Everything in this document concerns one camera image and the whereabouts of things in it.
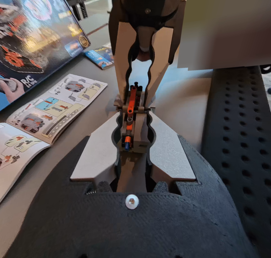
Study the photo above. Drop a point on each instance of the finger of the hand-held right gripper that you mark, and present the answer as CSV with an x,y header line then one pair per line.
x,y
161,63
121,61

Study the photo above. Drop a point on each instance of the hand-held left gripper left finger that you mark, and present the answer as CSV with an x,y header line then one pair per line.
x,y
97,154

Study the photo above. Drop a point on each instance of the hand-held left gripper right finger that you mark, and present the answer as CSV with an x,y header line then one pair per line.
x,y
169,154

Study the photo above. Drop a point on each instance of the grey orange brick model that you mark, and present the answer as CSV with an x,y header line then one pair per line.
x,y
137,131

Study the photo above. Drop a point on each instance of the grey desk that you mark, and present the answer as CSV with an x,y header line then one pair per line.
x,y
182,114

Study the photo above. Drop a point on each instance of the person's right hand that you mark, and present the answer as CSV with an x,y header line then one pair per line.
x,y
144,56

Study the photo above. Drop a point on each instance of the orange printed sticker sheet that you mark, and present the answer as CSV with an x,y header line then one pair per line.
x,y
107,45

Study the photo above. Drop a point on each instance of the small blue booklet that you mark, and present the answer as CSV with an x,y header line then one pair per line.
x,y
99,58

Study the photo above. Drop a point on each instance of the open instruction booklet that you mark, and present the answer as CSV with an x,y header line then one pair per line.
x,y
63,105

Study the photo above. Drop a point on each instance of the black dimpled mat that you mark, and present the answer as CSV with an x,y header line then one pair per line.
x,y
237,135

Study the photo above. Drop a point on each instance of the blue toy robot box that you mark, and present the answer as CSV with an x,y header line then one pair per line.
x,y
38,40

